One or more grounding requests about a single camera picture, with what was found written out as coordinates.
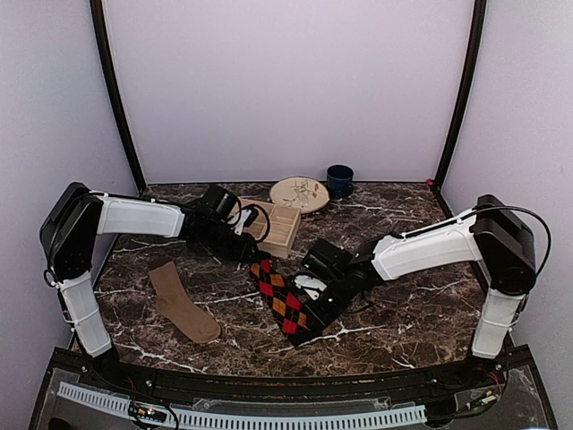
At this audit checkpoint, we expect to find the argyle black red orange sock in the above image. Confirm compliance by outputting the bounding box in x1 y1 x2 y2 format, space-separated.
250 259 338 347

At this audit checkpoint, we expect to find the wooden compartment tray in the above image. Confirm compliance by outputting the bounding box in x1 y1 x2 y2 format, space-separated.
240 198 301 258

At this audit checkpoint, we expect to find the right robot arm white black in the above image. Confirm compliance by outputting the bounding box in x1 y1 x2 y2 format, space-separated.
292 194 537 389

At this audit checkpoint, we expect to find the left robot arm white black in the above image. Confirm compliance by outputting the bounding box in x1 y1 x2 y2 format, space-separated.
39 182 263 391

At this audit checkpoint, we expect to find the plain brown sock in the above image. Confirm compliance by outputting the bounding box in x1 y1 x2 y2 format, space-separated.
148 259 221 344

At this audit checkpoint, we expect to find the cream floral ceramic plate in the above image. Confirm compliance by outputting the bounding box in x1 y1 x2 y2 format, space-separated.
269 176 329 214

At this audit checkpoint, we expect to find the dark blue mug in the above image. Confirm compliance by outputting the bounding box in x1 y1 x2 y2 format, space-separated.
327 165 354 200

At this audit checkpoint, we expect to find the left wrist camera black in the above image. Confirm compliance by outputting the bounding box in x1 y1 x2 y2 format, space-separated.
201 185 242 226

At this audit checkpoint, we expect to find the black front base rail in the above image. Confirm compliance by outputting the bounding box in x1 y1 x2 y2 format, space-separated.
81 360 503 403

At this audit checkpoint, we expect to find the white slotted cable duct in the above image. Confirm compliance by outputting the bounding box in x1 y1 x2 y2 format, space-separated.
56 382 428 429

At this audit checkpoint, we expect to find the left black frame post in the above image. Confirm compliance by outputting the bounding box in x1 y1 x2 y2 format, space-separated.
90 0 147 194

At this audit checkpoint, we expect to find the black frame post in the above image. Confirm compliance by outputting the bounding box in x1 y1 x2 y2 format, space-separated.
433 0 487 192
90 0 147 194

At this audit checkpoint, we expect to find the right black frame post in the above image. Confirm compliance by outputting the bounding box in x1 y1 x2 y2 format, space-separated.
433 0 487 192

